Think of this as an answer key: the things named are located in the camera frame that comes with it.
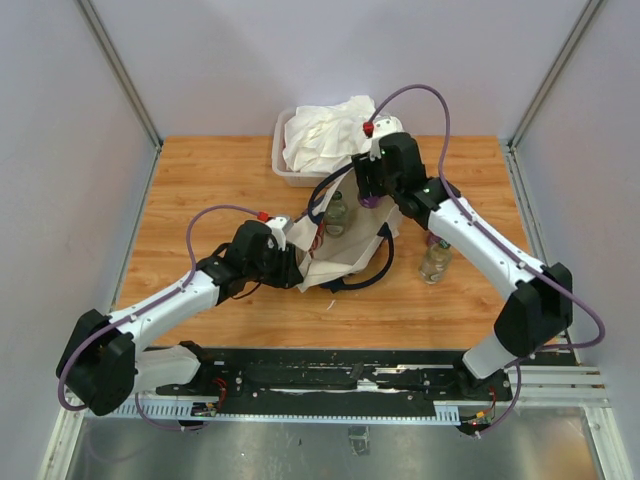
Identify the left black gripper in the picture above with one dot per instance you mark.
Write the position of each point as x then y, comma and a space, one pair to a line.
289, 274

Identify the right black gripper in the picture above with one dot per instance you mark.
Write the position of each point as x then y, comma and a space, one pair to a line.
364, 169

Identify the purple fanta can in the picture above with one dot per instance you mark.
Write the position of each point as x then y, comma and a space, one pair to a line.
432, 239
371, 202

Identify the beige canvas tote bag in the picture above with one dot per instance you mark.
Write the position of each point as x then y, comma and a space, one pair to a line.
351, 253

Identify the chang soda water bottle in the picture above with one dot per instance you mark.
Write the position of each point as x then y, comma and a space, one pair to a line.
435, 262

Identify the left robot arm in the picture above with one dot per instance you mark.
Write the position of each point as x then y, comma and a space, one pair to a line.
108, 356

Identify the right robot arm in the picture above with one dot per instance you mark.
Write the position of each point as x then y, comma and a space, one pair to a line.
537, 304

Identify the red coke can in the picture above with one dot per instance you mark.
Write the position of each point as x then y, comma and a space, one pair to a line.
318, 240

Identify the white crumpled cloth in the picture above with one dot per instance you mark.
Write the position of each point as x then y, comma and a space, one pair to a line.
321, 139

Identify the white plastic basket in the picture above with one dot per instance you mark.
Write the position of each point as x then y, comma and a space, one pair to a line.
279, 166

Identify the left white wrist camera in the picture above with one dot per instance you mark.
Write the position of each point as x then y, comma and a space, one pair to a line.
279, 226

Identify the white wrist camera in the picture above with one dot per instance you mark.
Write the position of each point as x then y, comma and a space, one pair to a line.
279, 226
382, 126

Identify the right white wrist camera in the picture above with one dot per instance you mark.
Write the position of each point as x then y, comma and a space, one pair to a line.
382, 126

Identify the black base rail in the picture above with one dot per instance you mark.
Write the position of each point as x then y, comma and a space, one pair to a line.
330, 384

